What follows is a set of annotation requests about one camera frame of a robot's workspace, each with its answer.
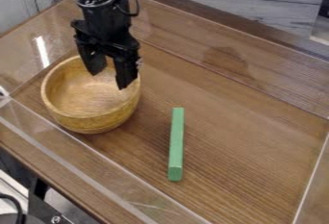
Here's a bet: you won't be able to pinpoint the black table leg bracket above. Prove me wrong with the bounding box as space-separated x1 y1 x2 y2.
28 178 73 224

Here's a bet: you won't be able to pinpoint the brown wooden bowl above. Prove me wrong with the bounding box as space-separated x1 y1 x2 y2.
40 56 142 134

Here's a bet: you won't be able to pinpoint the clear acrylic tray walls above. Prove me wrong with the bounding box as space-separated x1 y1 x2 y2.
0 0 329 224

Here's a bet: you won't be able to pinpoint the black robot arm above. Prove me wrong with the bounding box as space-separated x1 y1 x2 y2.
71 0 140 89

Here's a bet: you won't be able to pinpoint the black floor cable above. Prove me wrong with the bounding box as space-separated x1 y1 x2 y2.
0 192 23 224

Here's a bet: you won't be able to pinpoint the green wooden block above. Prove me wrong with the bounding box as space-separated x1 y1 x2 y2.
167 108 183 182

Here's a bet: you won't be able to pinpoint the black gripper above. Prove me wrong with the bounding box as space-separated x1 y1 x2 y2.
71 0 140 89

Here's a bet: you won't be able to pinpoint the black cable loop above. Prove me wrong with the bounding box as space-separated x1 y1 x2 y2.
113 0 142 18

